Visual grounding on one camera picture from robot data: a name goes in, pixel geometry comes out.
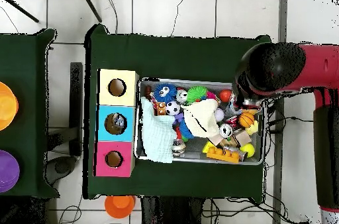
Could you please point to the wooden box with three holes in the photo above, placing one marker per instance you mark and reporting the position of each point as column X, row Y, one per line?
column 103, row 155

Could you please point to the dark green tablecloth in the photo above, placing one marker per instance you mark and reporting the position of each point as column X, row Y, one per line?
column 34, row 88
column 172, row 57

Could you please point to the orange plastic bowl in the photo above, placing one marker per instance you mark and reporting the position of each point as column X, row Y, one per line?
column 6, row 106

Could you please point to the black and white soccer ball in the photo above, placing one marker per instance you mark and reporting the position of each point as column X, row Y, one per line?
column 173, row 108

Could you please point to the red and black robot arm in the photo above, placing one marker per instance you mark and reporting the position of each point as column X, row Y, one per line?
column 317, row 67

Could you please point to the long orange toy block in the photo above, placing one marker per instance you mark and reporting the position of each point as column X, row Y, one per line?
column 223, row 155

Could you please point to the red rubber ball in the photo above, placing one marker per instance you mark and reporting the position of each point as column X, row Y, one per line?
column 225, row 96

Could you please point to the mint muslin cloth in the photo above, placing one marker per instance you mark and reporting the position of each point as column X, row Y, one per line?
column 156, row 134

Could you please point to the crushed clear plastic bottle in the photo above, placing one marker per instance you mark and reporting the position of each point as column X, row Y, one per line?
column 119, row 122

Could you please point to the black floor post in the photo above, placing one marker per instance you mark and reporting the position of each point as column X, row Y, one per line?
column 76, row 102

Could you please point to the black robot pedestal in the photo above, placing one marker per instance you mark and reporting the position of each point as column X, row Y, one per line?
column 172, row 212

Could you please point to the orange mini basketball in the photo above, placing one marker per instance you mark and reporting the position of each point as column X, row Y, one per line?
column 246, row 119

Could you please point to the black stand legs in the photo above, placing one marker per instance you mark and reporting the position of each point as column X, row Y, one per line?
column 90, row 5

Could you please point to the cream muslin cloth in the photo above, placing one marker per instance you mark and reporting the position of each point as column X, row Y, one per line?
column 201, row 118

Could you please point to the green spiky rubber ball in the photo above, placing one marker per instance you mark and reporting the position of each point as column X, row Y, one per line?
column 196, row 93

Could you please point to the orange plastic cup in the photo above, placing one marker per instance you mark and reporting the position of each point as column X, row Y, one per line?
column 119, row 206

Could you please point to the small yellow ball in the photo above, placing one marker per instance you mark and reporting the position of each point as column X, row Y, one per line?
column 247, row 150

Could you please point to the grey round stand base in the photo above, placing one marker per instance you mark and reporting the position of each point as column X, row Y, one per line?
column 62, row 167

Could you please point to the blue spiky ball with eyes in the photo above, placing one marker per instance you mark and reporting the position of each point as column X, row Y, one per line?
column 170, row 94

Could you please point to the purple plastic bowl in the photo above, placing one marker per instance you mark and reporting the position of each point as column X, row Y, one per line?
column 8, row 171

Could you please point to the red soda can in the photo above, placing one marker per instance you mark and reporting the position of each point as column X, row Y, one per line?
column 226, row 130

